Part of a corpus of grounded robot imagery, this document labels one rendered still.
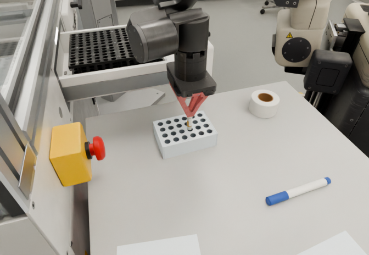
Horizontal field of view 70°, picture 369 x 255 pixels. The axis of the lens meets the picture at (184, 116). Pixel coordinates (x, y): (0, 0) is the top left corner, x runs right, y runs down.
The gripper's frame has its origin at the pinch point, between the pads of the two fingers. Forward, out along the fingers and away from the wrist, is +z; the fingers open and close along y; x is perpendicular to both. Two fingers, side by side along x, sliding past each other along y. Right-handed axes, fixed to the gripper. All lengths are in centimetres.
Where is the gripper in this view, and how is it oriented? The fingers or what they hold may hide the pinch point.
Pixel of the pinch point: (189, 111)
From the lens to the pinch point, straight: 54.4
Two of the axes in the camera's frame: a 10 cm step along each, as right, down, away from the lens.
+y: 3.2, 6.2, -7.2
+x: 9.5, -2.1, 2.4
